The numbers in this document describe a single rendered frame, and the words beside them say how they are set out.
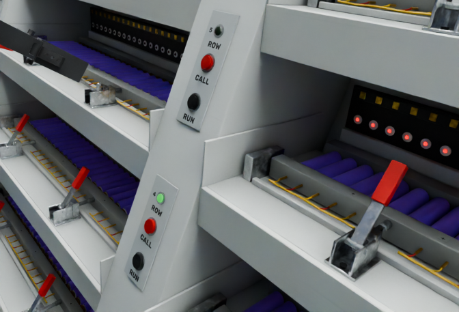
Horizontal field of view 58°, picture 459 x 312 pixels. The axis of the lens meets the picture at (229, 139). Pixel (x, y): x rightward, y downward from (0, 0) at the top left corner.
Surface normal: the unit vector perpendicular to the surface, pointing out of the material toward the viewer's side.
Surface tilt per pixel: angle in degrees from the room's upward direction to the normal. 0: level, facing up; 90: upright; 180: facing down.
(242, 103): 90
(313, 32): 109
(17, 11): 90
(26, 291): 20
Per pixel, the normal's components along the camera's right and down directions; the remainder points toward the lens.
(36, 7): 0.66, 0.34
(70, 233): 0.10, -0.92
